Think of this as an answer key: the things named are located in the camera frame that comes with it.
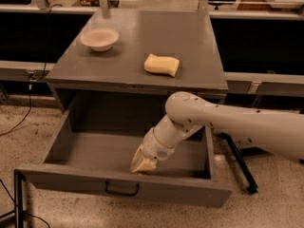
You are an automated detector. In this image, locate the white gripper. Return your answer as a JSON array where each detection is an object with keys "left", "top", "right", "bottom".
[{"left": 130, "top": 128, "right": 175, "bottom": 173}]

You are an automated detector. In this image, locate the grey top drawer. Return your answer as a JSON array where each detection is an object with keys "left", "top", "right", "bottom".
[{"left": 15, "top": 90, "right": 233, "bottom": 208}]

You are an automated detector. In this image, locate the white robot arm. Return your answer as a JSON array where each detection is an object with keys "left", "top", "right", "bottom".
[{"left": 130, "top": 91, "right": 304, "bottom": 173}]

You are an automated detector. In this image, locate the grey drawer cabinet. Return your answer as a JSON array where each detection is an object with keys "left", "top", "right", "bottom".
[{"left": 46, "top": 9, "right": 230, "bottom": 138}]

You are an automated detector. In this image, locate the yellow sponge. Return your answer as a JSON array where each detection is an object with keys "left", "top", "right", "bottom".
[{"left": 143, "top": 54, "right": 180, "bottom": 77}]

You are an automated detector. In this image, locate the black stand right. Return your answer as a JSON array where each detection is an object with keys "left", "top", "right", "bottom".
[{"left": 219, "top": 133, "right": 270, "bottom": 194}]

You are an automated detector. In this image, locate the black stand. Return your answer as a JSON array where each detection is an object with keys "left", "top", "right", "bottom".
[
  {"left": 0, "top": 169, "right": 26, "bottom": 228},
  {"left": 219, "top": 133, "right": 270, "bottom": 194}
]

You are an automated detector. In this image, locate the black stand left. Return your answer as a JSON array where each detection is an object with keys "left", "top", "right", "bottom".
[{"left": 0, "top": 169, "right": 26, "bottom": 228}]

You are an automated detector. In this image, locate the white bowl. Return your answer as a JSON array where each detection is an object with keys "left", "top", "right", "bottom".
[{"left": 81, "top": 28, "right": 120, "bottom": 52}]

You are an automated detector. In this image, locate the black cable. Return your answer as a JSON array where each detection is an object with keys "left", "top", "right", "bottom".
[{"left": 0, "top": 3, "right": 65, "bottom": 138}]

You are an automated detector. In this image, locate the grey railing frame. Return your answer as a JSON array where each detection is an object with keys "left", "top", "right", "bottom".
[{"left": 1, "top": 0, "right": 303, "bottom": 94}]

